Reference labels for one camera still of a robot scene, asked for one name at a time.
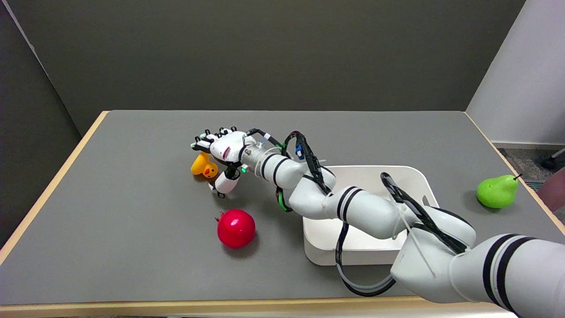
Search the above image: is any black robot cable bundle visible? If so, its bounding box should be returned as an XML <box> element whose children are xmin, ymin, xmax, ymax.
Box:
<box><xmin>247</xmin><ymin>129</ymin><xmax>472</xmax><ymax>297</ymax></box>

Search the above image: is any black chair caster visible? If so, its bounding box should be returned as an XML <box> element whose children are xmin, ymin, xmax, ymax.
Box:
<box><xmin>542</xmin><ymin>149</ymin><xmax>565</xmax><ymax>171</ymax></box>

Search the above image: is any white rectangular plastic bin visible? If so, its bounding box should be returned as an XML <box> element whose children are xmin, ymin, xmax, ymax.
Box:
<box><xmin>302</xmin><ymin>165</ymin><xmax>440</xmax><ymax>266</ymax></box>

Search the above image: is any red pomegranate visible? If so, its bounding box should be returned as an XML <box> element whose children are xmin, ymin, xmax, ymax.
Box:
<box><xmin>215</xmin><ymin>209</ymin><xmax>256</xmax><ymax>249</ymax></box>

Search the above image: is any yellow rubber duck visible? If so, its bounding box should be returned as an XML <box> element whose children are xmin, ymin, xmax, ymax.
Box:
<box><xmin>190</xmin><ymin>152</ymin><xmax>218</xmax><ymax>179</ymax></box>

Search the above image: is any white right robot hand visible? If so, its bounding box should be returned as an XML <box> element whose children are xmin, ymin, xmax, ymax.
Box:
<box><xmin>190</xmin><ymin>127</ymin><xmax>256</xmax><ymax>199</ymax></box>

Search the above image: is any green pear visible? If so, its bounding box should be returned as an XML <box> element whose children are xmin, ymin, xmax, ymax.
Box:
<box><xmin>476</xmin><ymin>174</ymin><xmax>523</xmax><ymax>209</ymax></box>

